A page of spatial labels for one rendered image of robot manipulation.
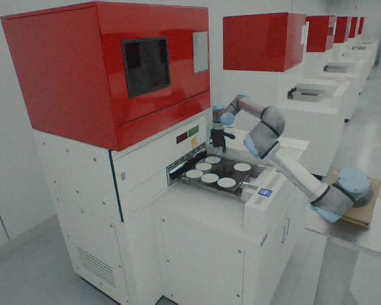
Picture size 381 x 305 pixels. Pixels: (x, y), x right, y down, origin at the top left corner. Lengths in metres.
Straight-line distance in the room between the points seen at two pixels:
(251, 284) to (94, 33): 1.31
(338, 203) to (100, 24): 1.18
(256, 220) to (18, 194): 2.13
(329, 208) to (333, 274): 0.55
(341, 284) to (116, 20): 1.70
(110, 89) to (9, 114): 1.58
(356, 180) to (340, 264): 0.55
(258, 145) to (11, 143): 2.06
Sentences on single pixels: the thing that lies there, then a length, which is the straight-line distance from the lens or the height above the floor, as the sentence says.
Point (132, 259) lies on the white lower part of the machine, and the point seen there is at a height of 0.57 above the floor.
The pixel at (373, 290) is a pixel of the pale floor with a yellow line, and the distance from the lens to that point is 2.47.
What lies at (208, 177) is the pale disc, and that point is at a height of 0.90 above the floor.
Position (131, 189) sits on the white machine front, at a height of 0.98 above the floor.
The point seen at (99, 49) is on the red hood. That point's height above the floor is 1.65.
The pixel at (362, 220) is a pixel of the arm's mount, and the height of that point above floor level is 0.86.
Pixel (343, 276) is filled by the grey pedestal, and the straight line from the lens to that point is 1.79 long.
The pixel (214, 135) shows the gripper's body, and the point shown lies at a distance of 1.79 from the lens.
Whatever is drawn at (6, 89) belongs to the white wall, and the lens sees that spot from 2.64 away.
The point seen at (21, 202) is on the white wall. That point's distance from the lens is 2.88.
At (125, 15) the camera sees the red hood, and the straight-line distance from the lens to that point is 1.25.
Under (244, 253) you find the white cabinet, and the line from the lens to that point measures 1.40.
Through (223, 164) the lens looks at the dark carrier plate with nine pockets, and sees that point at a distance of 1.79.
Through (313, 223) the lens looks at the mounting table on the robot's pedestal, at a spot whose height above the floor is 0.82.
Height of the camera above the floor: 1.70
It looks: 24 degrees down
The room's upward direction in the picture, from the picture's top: 3 degrees counter-clockwise
